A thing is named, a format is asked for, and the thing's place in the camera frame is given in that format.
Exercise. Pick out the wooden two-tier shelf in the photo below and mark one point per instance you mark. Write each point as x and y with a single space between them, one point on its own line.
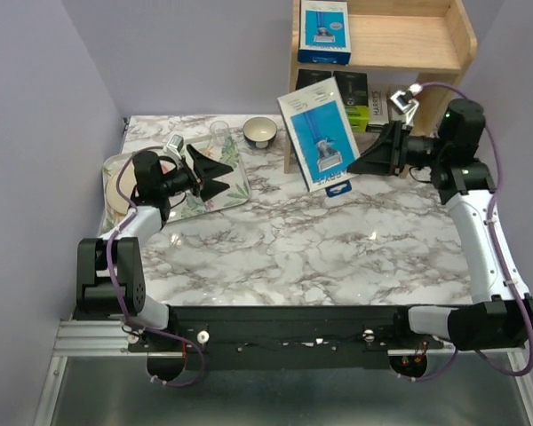
434 38

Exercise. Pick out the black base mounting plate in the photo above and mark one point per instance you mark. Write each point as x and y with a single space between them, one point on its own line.
230 338

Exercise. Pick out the clear plastic cup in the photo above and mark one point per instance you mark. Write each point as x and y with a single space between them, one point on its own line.
220 132

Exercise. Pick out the pink and cream plate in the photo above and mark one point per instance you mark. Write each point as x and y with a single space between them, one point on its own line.
115 202

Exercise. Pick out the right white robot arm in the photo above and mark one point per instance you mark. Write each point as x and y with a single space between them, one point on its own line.
501 312

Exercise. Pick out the white Harry's box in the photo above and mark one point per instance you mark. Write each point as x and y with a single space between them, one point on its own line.
378 107
395 106

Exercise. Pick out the dark ceramic bowl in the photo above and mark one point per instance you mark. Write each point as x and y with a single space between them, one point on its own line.
259 132

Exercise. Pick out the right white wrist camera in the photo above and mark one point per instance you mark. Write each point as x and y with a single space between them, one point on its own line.
409 95

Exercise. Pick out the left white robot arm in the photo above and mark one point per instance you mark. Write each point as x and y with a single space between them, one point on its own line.
110 277

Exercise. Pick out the aluminium rail frame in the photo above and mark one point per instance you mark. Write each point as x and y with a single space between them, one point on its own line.
94 379

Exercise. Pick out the black green Gillette box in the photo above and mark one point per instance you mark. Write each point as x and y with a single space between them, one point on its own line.
353 88
307 77

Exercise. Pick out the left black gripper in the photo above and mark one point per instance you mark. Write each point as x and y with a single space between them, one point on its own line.
203 169

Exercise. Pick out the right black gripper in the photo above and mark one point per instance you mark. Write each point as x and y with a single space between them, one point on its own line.
387 153

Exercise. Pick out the blue razor package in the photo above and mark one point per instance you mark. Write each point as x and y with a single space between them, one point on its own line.
321 136
324 33

